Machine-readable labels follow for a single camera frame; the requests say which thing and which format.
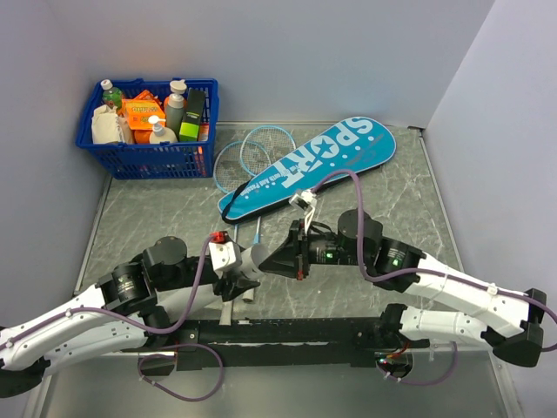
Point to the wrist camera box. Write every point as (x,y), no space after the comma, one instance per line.
(224,253)
(306,200)

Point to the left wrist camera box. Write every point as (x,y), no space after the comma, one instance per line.
(224,253)

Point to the green bottle white cap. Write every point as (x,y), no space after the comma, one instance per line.
(112,96)

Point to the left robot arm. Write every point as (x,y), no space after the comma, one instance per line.
(135,306)

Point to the grey bottle white pump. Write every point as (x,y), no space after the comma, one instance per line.
(174,105)

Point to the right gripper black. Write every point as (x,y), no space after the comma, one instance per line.
(290,259)

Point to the blue racket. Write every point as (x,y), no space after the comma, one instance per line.
(263,146)
(228,175)

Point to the blue SPORT racket cover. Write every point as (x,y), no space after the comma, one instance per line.
(357,144)

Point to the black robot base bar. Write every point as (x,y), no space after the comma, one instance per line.
(281,342)

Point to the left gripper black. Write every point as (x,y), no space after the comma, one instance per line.
(233,286)

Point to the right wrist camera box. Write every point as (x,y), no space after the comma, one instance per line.
(306,200)

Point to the small white pump bottle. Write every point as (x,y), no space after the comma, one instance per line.
(159,133)

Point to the orange snack box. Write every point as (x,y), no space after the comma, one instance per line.
(138,111)

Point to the beige cloth bag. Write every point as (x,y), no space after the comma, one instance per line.
(108,127)

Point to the black and green box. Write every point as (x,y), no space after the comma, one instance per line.
(193,112)

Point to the orange round item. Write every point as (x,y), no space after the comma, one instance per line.
(142,137)

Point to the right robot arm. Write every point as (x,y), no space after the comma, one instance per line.
(477,313)

